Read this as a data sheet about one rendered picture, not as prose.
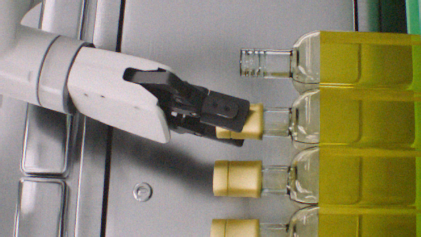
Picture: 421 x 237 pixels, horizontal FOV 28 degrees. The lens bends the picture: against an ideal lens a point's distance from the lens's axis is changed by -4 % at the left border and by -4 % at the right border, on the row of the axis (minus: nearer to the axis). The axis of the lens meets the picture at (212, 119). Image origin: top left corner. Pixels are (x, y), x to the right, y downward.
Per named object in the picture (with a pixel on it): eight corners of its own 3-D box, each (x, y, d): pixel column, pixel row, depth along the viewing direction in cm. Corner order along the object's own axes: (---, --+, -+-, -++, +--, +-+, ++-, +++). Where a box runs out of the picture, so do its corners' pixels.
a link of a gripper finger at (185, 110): (131, 101, 83) (179, 124, 85) (152, 92, 79) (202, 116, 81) (141, 75, 84) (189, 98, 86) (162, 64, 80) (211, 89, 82)
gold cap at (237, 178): (261, 166, 84) (216, 164, 84) (262, 155, 81) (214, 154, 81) (260, 202, 83) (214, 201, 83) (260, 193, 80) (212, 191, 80)
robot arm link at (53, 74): (50, 122, 90) (75, 129, 90) (31, 90, 82) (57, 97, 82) (75, 59, 93) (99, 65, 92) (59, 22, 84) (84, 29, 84)
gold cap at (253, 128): (263, 110, 86) (218, 109, 86) (263, 97, 83) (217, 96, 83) (262, 145, 85) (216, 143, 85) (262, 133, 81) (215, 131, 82)
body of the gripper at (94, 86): (67, 126, 90) (168, 157, 88) (45, 90, 80) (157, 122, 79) (91, 63, 92) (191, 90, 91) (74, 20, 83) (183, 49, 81)
